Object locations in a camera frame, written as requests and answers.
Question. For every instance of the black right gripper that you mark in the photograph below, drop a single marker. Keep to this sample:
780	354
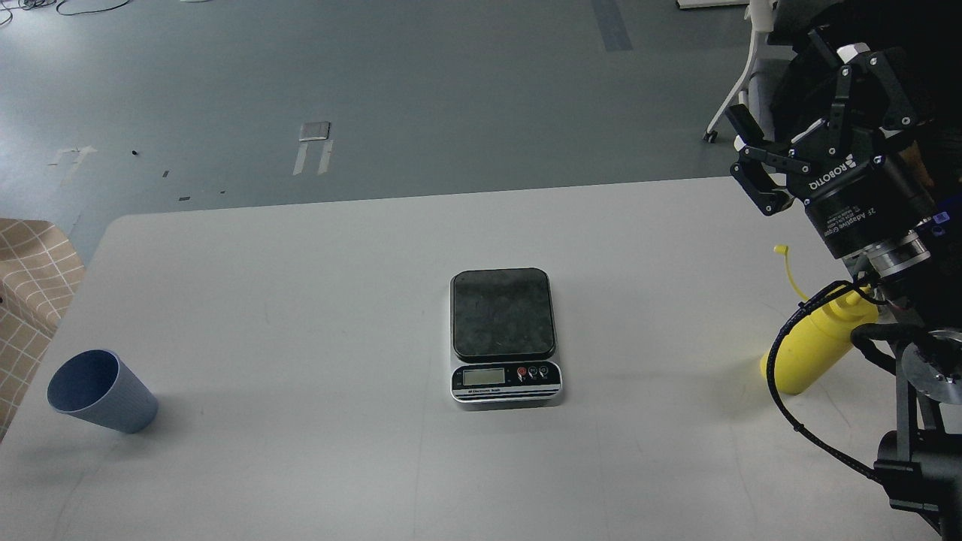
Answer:
853	186

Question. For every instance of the yellow squeeze seasoning bottle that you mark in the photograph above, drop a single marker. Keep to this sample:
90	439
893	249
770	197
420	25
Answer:
819	340

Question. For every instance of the blue ribbed plastic cup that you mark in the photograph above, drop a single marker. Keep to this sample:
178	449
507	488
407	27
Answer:
97	386

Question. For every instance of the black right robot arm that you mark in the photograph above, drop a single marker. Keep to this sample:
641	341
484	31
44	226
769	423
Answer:
901	307

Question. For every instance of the black digital kitchen scale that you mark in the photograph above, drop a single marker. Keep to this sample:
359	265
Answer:
503	339

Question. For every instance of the person in black shirt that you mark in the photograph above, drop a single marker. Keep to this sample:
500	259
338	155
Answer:
929	33

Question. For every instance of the grey floor plate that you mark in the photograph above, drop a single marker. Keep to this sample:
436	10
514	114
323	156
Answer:
314	131

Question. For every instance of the beige checkered cloth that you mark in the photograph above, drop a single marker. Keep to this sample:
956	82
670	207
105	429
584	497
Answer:
40	273

